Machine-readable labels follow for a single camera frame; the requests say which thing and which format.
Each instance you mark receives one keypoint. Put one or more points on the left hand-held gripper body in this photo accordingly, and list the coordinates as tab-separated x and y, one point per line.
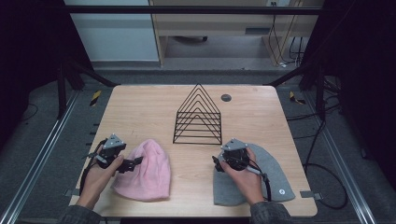
109	151

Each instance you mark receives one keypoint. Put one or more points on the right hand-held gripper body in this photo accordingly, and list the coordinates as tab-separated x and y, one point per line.
235	157

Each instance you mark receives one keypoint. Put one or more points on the pink knit beanie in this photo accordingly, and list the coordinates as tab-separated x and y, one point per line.
149	174

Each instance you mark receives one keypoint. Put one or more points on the grey knit beanie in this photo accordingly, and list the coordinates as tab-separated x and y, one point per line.
277	174

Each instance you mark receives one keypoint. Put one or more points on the person's right hand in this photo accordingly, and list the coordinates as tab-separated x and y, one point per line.
247	183

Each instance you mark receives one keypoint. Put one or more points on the person's left hand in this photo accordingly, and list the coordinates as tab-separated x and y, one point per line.
96	183

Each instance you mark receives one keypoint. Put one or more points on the grey tape tab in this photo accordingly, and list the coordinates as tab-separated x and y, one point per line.
72	192
311	195

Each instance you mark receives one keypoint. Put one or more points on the grey round table grommet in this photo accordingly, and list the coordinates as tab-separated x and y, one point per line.
226	98

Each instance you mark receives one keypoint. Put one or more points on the black metal stand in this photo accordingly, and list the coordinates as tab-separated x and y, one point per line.
320	90
61	90

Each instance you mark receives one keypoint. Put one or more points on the yellow black tape strip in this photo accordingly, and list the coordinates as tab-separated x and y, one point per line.
294	97

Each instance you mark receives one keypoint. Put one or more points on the white cabinet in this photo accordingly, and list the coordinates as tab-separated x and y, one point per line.
115	34

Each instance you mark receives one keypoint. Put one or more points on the light wooden desk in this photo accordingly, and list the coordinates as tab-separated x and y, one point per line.
218	28

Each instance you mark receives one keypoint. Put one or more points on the aluminium floor rail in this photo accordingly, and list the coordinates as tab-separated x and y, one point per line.
341	155
40	152

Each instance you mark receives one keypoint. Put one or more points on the black horizontal frame bar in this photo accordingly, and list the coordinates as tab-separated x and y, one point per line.
186	10

